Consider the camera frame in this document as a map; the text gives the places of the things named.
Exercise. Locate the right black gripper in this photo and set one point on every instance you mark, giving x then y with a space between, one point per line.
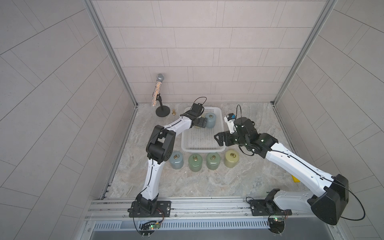
227 135

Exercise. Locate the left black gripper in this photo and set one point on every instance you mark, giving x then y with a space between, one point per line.
199 123

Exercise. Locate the yellow tea canister front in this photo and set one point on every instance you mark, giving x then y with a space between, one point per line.
231 158

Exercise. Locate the white plastic basket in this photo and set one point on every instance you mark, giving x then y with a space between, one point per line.
201 140

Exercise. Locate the green tea canister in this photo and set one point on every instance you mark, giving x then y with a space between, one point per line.
213 161
195 162

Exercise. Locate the blue tea canister front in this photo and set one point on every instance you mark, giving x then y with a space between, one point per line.
176 160

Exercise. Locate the blue tea canister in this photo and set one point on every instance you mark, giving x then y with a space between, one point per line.
211 120
176 160

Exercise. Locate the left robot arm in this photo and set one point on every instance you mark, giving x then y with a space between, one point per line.
161 145

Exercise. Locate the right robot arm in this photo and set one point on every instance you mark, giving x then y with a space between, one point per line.
328 195

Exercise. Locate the blue tea canister back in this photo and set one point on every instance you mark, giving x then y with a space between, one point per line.
211 120

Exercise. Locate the black microphone stand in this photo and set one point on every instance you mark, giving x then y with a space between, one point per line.
162 111

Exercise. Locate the glitter microphone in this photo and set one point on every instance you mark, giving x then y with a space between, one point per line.
156 92

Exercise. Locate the yellow block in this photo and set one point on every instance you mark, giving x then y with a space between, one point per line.
296 180

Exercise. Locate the right controller board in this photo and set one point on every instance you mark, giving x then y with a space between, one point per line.
276 225

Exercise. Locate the controller board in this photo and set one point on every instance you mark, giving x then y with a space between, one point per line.
276 225
148 228

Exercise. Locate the left controller board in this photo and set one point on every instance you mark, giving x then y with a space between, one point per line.
148 228

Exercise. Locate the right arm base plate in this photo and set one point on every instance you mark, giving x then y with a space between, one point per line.
264 208

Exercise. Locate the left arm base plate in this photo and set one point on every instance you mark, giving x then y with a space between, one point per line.
145 209

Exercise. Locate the aluminium rail frame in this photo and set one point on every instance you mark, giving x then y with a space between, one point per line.
188 208

